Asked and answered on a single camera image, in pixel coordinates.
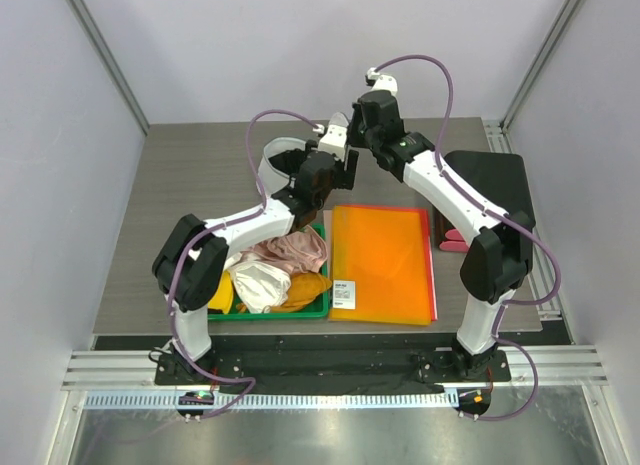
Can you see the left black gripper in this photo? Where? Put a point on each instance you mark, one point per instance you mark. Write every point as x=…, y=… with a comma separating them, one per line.
x=345, y=179

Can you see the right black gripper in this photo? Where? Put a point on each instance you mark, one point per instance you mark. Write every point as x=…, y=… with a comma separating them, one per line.
x=356, y=115

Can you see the black lace bra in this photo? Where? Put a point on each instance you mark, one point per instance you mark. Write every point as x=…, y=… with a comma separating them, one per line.
x=288, y=162

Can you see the white mesh laundry bag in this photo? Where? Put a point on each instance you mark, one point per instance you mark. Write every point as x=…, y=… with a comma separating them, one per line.
x=273, y=180

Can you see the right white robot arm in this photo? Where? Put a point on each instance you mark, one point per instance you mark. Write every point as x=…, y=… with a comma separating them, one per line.
x=499, y=248

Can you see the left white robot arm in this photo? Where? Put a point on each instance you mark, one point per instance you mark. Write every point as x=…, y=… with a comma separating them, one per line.
x=191, y=263

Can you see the pink satin bra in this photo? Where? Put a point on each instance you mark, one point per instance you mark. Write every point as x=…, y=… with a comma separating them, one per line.
x=299, y=252

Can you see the mustard yellow bra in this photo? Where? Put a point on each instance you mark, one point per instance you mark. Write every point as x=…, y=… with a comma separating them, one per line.
x=306, y=289

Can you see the white bra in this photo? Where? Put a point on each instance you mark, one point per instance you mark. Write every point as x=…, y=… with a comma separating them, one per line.
x=260, y=286

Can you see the orange plastic folder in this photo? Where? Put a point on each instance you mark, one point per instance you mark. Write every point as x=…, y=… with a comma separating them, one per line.
x=378, y=266

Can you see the green plastic tray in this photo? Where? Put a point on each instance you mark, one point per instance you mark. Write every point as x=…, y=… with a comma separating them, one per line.
x=319, y=309

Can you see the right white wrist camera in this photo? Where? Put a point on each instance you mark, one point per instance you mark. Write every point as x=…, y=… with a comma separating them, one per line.
x=378, y=81

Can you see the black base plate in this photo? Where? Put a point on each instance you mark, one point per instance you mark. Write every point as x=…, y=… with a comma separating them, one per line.
x=328, y=372

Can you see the white cable duct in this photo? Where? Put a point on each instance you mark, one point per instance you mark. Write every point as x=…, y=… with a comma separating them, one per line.
x=197, y=401

